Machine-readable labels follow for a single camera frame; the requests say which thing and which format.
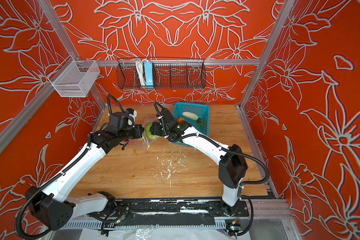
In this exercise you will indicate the clear acrylic wall bin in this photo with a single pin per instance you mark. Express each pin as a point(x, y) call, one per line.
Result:
point(75, 78)

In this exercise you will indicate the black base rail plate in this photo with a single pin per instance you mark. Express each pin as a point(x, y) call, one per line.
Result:
point(208, 212)

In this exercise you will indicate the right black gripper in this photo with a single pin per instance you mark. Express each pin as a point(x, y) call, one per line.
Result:
point(154, 128)

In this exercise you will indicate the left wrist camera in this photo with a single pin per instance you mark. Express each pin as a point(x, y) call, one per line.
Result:
point(121, 121)

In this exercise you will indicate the teal plastic basket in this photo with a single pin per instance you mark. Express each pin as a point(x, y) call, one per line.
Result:
point(195, 124)

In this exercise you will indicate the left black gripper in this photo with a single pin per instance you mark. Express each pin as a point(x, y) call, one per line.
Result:
point(139, 130)

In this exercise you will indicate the black wire wall basket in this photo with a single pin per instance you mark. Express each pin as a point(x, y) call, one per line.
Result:
point(168, 73)

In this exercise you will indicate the clear zip top bag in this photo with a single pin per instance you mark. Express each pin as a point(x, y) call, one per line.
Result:
point(146, 140)

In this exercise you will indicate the white radish toy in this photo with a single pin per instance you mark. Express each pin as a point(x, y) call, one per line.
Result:
point(190, 115)

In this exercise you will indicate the light blue box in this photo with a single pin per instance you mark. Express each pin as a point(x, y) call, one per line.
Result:
point(148, 66)

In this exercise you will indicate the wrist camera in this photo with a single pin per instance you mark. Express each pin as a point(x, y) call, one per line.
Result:
point(162, 115)
point(121, 121)

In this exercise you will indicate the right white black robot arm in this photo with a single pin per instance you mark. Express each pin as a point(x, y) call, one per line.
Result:
point(230, 159)

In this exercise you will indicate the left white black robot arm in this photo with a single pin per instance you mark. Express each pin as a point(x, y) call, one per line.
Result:
point(50, 203)

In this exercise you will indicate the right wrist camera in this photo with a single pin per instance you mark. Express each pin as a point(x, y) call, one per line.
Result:
point(162, 115)

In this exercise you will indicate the green cabbage toy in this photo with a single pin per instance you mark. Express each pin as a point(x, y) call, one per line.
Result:
point(148, 133)

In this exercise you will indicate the green leafy vegetable toy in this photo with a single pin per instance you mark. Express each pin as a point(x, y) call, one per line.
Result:
point(200, 123)

